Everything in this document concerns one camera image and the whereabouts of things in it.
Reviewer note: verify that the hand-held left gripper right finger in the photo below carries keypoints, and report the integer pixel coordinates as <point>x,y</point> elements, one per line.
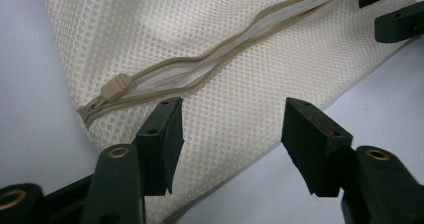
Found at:
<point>316,150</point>

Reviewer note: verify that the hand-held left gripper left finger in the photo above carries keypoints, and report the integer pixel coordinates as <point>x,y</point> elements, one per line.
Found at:
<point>161,150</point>

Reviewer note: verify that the cream mesh laundry bag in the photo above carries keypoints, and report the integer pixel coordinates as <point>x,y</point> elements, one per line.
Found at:
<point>233,84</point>

